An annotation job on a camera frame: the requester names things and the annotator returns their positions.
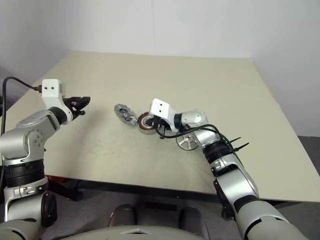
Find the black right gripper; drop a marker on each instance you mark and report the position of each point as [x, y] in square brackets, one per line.
[162, 125]

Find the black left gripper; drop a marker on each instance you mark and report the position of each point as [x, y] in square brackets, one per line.
[73, 111]

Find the motor stator with copper windings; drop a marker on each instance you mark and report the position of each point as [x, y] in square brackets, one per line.
[143, 127]

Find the grey toothed gear disc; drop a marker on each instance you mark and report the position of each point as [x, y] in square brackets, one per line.
[125, 115]

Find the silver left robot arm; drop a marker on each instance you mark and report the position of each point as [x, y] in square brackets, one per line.
[15, 142]

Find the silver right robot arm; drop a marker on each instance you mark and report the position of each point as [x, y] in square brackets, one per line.
[235, 180]

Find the silver spoked wheel disc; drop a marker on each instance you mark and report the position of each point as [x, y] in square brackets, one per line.
[187, 145]

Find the red object under table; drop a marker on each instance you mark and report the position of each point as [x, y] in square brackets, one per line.
[56, 178]

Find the dark rounded shape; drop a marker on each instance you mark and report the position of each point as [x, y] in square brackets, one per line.
[122, 215]

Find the silver robot torso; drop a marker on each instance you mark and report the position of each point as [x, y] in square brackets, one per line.
[132, 235]

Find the black table caster wheel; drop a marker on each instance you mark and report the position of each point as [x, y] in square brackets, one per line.
[228, 215]

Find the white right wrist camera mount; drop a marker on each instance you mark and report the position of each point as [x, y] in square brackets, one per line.
[161, 107]

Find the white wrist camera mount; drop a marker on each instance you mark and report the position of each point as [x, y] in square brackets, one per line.
[51, 93]
[161, 107]

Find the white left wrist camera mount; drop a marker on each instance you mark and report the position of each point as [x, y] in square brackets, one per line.
[51, 93]

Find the black table frame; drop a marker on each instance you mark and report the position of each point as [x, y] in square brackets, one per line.
[150, 190]

